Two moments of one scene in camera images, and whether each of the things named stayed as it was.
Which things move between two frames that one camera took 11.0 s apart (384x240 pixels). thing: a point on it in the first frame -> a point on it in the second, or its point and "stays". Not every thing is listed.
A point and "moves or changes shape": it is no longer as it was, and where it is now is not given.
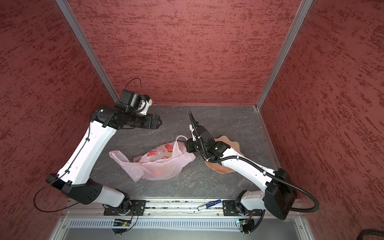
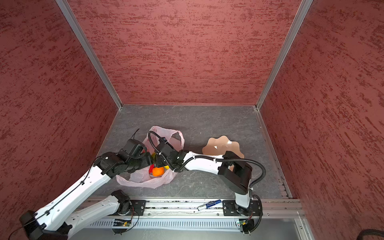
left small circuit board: (121, 223) stays
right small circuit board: (247, 225) stays
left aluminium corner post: (81, 38) stays
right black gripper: (190, 143) -> (159, 160)
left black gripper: (147, 124) -> (146, 161)
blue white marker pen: (204, 206) stays
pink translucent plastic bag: (161, 164) moves or changes shape
